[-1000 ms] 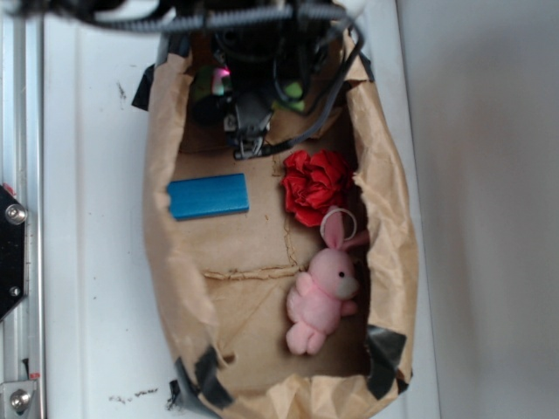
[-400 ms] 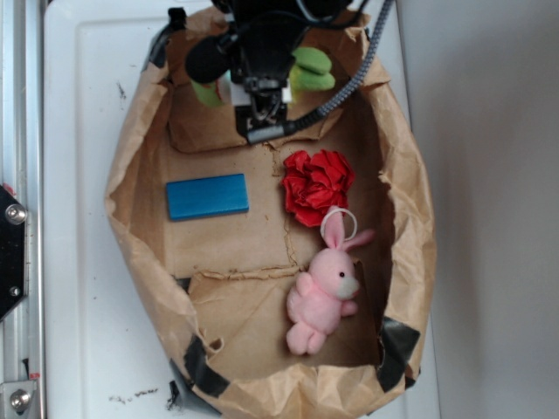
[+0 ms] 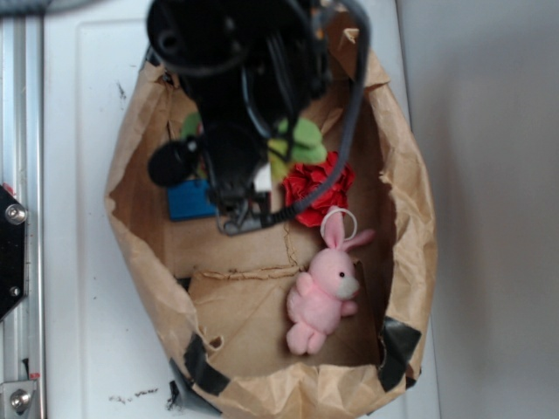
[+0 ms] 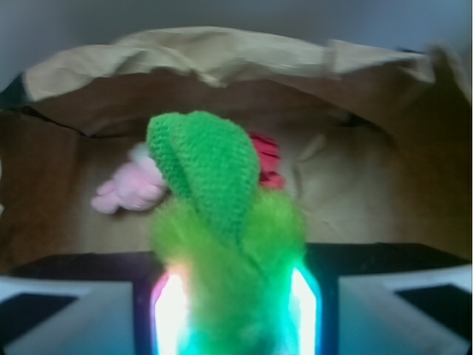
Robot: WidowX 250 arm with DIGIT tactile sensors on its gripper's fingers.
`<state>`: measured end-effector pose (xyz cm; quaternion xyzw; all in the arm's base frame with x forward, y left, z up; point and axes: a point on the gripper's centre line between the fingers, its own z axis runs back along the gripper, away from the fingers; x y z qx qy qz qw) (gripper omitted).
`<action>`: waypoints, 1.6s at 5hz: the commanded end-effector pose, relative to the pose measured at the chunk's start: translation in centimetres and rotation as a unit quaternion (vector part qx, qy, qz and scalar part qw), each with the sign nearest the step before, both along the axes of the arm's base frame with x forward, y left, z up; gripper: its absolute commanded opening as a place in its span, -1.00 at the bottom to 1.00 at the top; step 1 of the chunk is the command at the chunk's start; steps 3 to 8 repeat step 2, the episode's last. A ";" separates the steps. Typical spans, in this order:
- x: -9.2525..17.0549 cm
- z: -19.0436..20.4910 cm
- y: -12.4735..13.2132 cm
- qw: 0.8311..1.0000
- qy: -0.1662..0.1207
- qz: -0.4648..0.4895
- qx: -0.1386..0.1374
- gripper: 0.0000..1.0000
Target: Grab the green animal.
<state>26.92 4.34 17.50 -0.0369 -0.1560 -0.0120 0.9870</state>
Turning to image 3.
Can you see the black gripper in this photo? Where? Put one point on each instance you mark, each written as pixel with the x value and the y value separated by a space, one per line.
pixel 233 155

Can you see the green plush animal toy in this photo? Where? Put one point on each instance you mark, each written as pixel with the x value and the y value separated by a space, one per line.
pixel 307 146

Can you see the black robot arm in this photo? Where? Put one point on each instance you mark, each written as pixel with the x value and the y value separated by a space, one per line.
pixel 251 68

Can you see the blue wooden block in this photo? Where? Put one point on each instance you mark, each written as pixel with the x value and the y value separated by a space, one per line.
pixel 189 200

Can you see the brown paper-lined box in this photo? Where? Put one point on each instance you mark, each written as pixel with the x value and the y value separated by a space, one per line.
pixel 218 303

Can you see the pink plush bunny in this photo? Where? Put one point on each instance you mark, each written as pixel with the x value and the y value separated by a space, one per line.
pixel 325 293

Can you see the black hexagonal mounting plate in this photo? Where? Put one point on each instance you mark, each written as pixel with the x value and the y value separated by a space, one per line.
pixel 12 252

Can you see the aluminium frame rail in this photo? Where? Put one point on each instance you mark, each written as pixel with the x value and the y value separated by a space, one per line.
pixel 22 123

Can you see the silver corner bracket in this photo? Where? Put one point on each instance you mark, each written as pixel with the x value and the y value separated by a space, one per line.
pixel 19 400

